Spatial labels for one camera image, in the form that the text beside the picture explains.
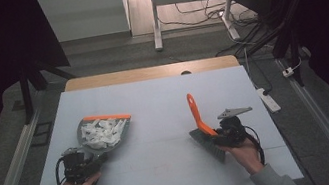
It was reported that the black metal stand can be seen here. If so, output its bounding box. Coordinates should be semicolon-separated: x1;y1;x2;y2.
266;14;308;92
13;51;83;126

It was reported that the black floor bracket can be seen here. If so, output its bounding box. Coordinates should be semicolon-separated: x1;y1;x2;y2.
27;120;58;149

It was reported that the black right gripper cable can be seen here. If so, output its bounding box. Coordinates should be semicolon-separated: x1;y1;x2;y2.
243;122;267;167

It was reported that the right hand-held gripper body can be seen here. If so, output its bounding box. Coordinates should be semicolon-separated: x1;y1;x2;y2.
215;103;259;150

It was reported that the white power strip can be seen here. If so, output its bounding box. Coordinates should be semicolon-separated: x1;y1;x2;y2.
255;85;282;116

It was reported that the brush with orange handle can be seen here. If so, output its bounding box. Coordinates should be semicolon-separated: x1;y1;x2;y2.
182;88;228;168

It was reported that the person's right hand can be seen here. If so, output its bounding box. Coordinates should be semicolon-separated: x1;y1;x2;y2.
221;135;266;180

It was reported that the wooden table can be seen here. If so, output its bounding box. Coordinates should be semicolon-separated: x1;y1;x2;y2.
62;51;241;96

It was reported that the tangle of floor cables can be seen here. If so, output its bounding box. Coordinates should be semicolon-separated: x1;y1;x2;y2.
155;0;261;41

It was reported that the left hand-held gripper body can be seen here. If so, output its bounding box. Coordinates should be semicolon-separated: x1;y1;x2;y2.
60;145;96;185

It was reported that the grey dustpan with orange edge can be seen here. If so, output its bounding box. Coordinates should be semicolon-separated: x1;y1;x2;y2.
74;108;138;165

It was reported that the pale blue board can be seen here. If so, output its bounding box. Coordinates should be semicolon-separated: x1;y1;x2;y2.
9;54;305;185

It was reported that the small white adapter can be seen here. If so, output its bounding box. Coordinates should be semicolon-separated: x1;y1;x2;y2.
281;66;297;79

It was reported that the pile of white paper scraps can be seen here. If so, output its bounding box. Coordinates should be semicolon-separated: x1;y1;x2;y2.
78;113;131;153

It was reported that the black power strip cable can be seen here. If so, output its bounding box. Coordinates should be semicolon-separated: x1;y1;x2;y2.
241;44;274;98

